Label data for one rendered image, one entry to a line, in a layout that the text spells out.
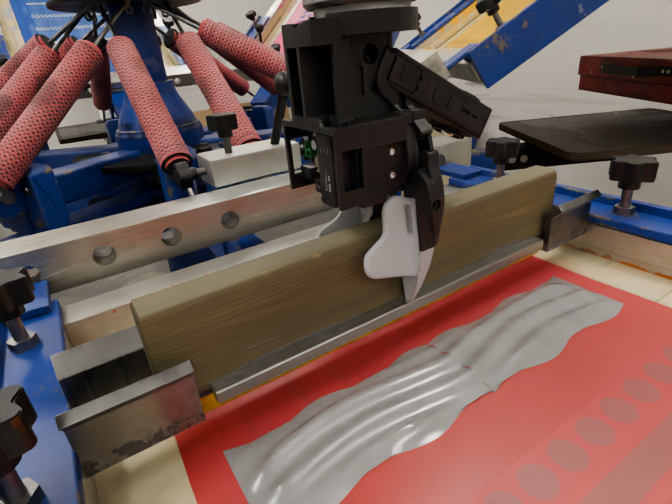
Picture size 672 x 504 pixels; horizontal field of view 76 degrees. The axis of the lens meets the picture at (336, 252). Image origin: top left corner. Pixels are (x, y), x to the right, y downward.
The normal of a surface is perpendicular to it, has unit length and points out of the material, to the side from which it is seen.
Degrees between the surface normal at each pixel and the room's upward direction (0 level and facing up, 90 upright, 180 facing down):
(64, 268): 90
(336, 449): 33
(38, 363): 0
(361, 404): 28
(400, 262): 82
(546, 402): 0
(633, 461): 0
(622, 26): 90
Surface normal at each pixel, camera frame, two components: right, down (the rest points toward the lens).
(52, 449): -0.08, -0.90
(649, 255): -0.84, 0.30
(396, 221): 0.53, 0.19
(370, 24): 0.07, 0.43
